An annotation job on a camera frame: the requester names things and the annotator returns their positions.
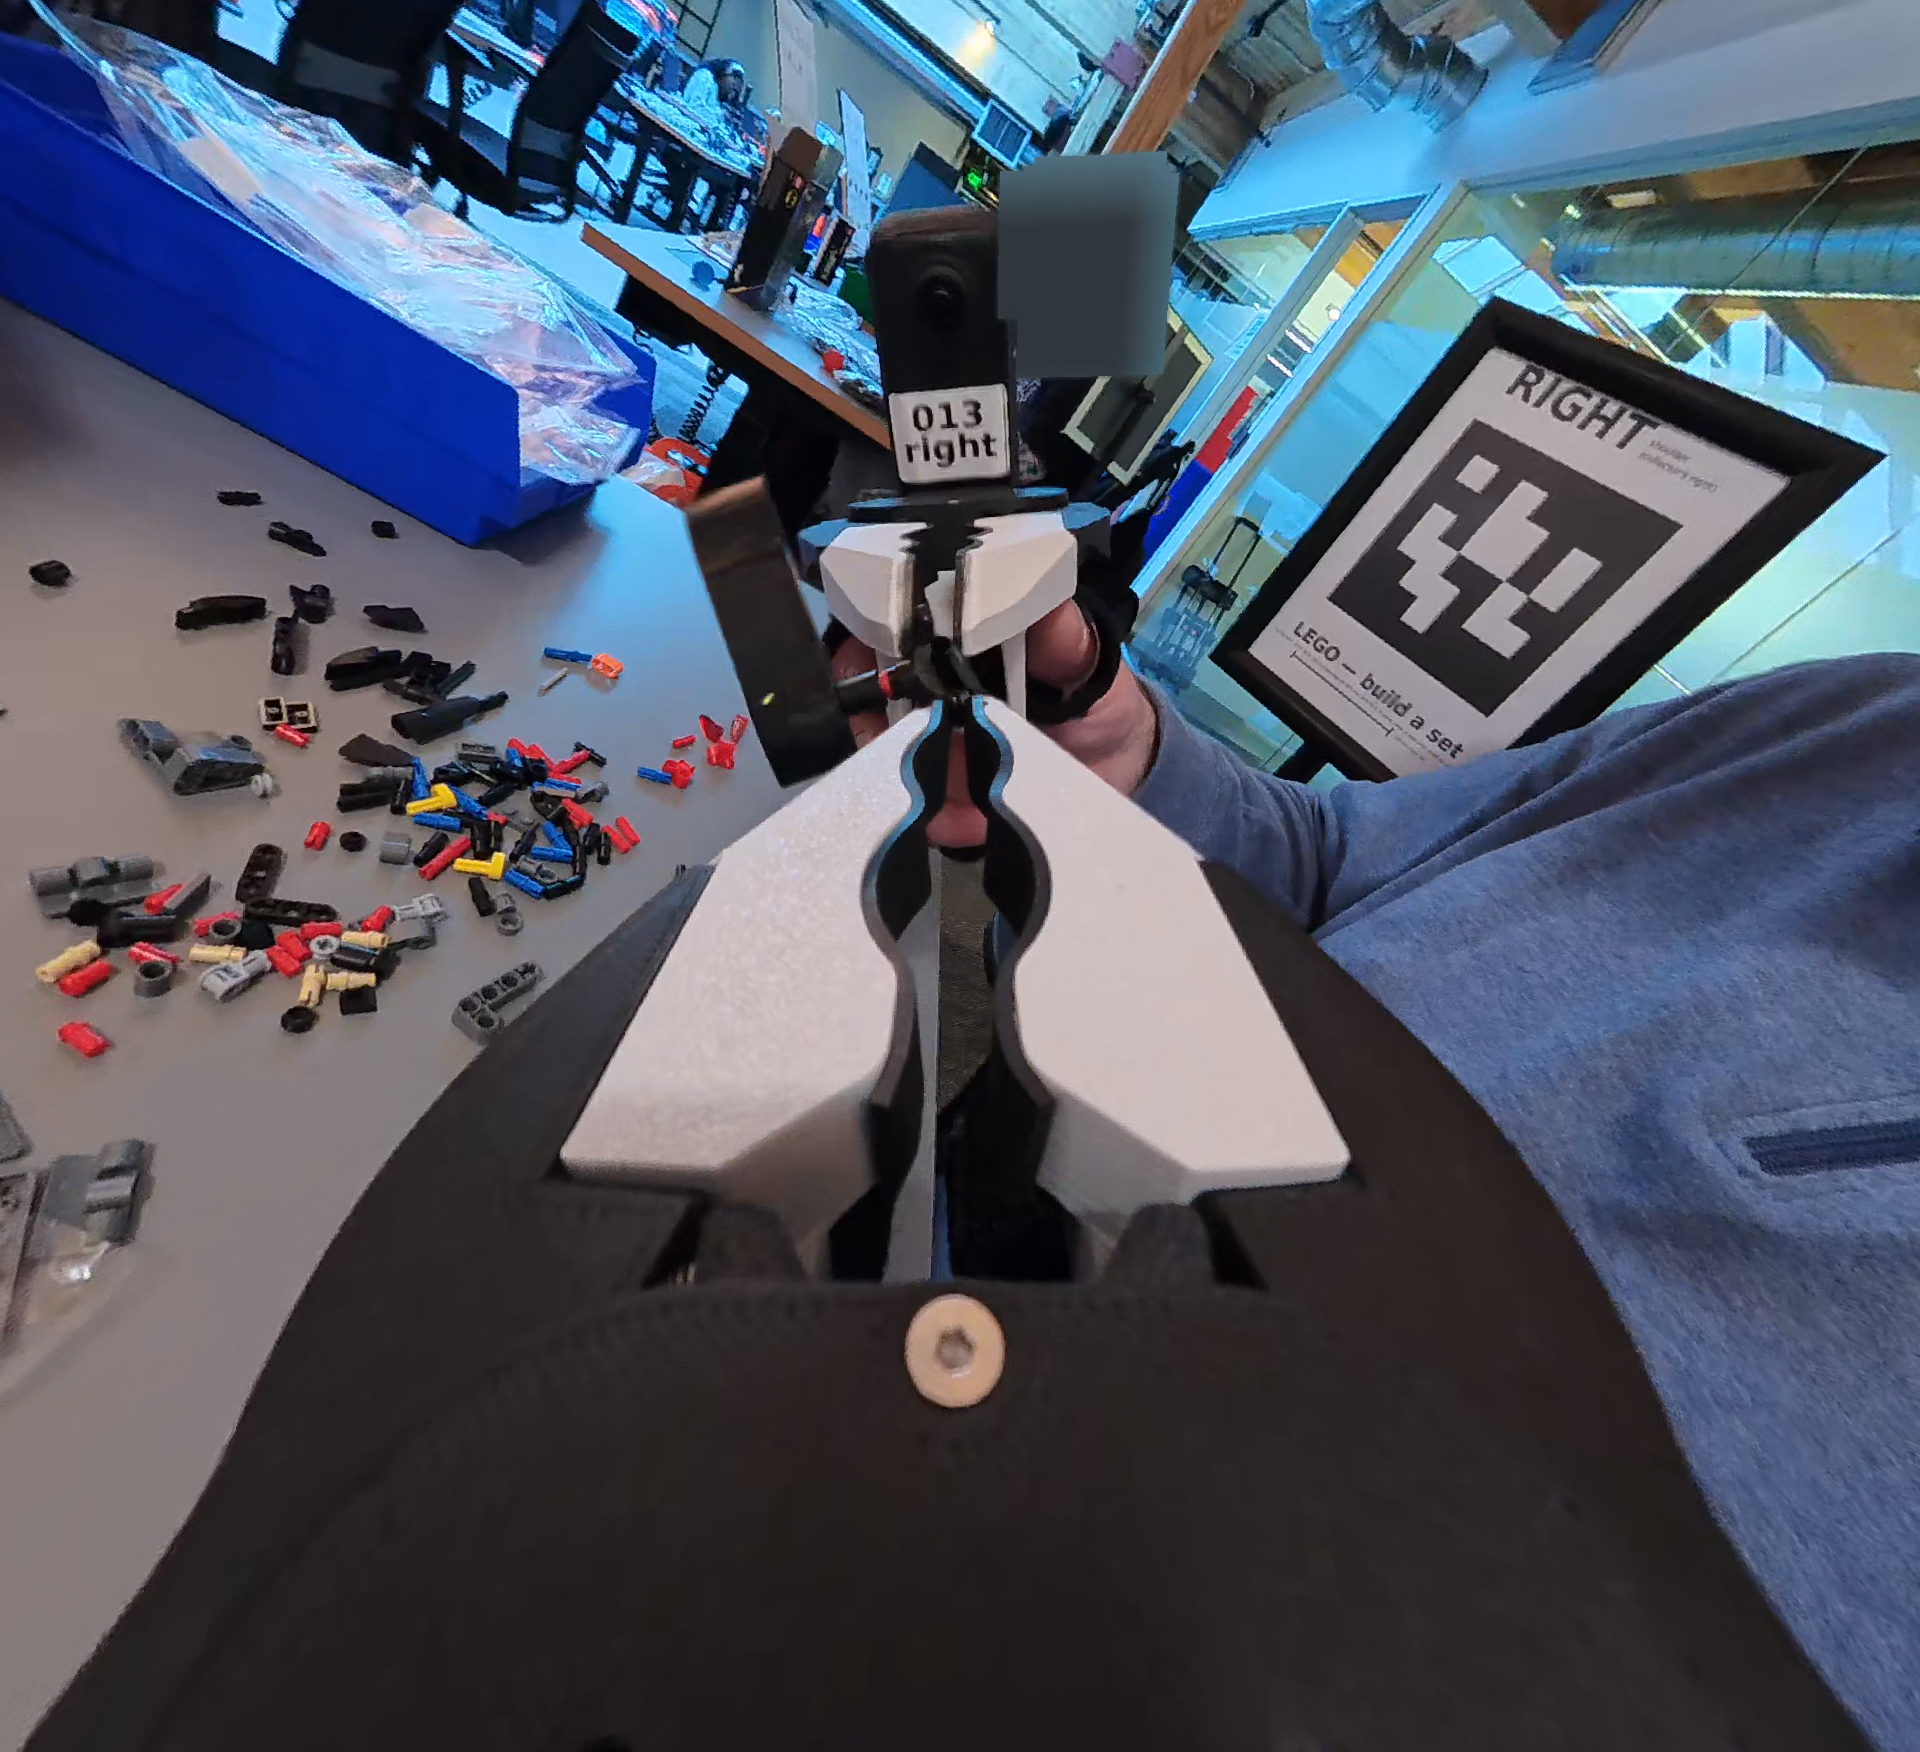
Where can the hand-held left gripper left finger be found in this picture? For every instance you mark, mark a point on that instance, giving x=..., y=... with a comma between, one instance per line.
x=734, y=1016

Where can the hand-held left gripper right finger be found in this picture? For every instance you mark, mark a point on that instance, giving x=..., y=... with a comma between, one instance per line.
x=1185, y=1016

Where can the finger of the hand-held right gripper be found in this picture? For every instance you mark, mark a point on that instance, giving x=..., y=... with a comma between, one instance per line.
x=1021, y=583
x=870, y=583

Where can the black curved lego panel assembly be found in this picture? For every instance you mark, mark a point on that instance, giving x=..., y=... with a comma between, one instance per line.
x=764, y=627

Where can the pile of coloured lego pins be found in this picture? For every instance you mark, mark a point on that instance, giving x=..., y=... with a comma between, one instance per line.
x=481, y=867

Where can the person's right forearm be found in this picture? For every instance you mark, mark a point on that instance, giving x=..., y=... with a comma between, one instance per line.
x=1502, y=793

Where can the cluster of red lego pieces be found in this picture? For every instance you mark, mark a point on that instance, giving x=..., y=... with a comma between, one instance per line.
x=717, y=731

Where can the dark grey lego block assembly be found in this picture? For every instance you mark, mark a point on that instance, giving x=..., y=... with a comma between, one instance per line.
x=202, y=755

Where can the person's right hand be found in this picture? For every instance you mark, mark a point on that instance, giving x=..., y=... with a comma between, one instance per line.
x=1118, y=741

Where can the black box with display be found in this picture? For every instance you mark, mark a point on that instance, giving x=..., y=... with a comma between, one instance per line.
x=782, y=221

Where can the orange object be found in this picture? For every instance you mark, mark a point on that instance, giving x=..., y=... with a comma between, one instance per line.
x=669, y=469

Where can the wooden office table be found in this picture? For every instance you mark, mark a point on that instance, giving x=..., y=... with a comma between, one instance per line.
x=677, y=267

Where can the blue pin with orange stud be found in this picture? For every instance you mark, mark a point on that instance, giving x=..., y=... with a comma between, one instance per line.
x=604, y=661

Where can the framed marker sign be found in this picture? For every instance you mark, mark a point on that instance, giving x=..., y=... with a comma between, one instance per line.
x=1502, y=537

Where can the clear plastic bags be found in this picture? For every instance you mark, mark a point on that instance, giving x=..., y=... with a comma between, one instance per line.
x=375, y=221

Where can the blue plastic bin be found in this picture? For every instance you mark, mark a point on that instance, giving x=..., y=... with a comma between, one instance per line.
x=301, y=356

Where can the pile of dark grey connectors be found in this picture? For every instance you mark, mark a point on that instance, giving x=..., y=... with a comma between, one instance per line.
x=97, y=1181

